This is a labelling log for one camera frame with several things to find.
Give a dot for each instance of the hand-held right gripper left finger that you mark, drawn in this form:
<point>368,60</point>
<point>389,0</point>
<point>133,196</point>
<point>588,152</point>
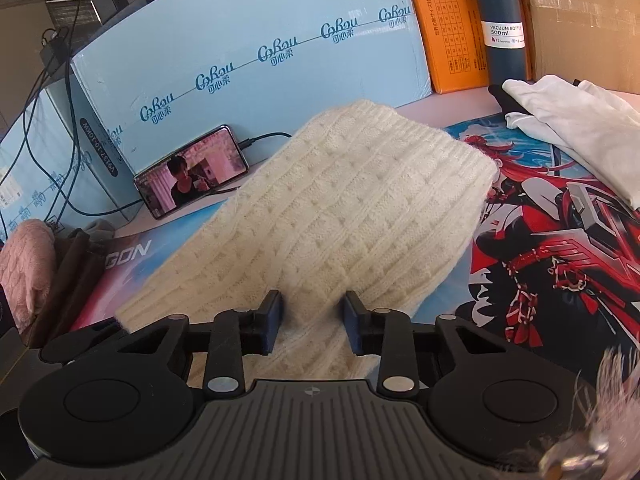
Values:
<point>274,321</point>

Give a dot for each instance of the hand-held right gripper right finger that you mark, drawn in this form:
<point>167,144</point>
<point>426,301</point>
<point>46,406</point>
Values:
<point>351,321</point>

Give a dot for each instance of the cream knitted sweater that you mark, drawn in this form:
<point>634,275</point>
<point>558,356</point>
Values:
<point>350,210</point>

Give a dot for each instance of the smartphone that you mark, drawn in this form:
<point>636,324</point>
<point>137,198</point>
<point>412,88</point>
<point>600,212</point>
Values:
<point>192,172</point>

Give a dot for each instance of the printed desk mat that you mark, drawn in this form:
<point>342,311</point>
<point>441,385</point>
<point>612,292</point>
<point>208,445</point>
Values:
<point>540,240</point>

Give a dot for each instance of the dark brown garment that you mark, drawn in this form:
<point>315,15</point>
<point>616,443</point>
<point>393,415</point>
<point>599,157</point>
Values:
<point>65,280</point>

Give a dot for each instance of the pink knitted garment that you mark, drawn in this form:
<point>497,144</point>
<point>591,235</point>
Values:
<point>25,270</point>

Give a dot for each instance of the pale fringed fabric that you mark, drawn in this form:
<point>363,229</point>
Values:
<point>595,420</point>

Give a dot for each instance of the large light blue carton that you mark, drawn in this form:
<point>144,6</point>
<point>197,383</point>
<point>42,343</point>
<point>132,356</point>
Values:
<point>250,55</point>

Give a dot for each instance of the black cloth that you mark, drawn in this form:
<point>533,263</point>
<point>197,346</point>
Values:
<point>505,100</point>

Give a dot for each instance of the small light blue carton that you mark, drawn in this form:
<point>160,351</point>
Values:
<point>45,160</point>

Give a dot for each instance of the white cloth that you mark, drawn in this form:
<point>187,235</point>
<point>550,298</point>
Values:
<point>580,120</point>

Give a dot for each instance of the orange box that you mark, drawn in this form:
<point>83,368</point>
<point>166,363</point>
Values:
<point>445,25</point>

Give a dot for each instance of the dark blue vacuum bottle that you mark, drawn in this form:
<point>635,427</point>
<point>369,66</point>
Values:
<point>500,20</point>

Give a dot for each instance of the brown cardboard box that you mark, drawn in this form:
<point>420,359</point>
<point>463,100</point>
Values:
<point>580,20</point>

